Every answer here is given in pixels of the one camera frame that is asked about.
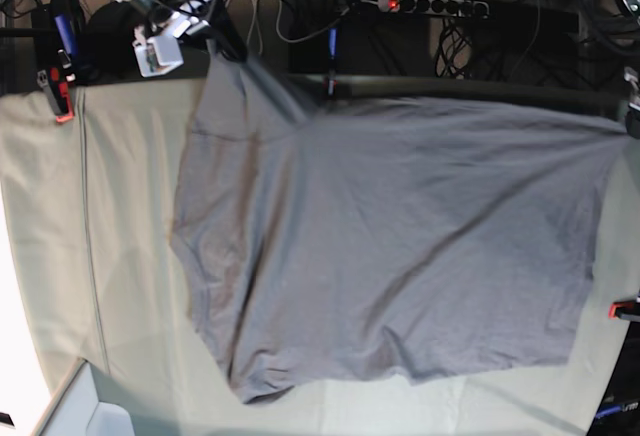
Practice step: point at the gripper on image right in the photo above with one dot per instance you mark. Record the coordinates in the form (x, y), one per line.
(632, 117)

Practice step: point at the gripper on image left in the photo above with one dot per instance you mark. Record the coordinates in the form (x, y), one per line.
(174, 20)

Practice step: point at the grey t-shirt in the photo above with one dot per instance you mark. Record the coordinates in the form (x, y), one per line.
(359, 240)

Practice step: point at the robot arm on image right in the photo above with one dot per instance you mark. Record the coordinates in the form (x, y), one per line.
(614, 24)

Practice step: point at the red clamp top left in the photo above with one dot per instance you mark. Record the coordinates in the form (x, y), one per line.
(56, 89)

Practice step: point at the red clamp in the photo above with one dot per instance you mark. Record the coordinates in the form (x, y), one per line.
(331, 74)
(56, 89)

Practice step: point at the red clamp top centre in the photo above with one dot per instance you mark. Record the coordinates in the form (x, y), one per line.
(331, 74)

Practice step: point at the red clamp right edge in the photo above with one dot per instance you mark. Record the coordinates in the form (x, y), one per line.
(625, 310)

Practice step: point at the green table cloth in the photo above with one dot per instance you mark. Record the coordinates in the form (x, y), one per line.
(87, 210)

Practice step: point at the black power strip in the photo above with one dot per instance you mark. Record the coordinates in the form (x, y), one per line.
(437, 8)

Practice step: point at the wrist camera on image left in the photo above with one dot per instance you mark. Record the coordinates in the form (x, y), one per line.
(157, 56)

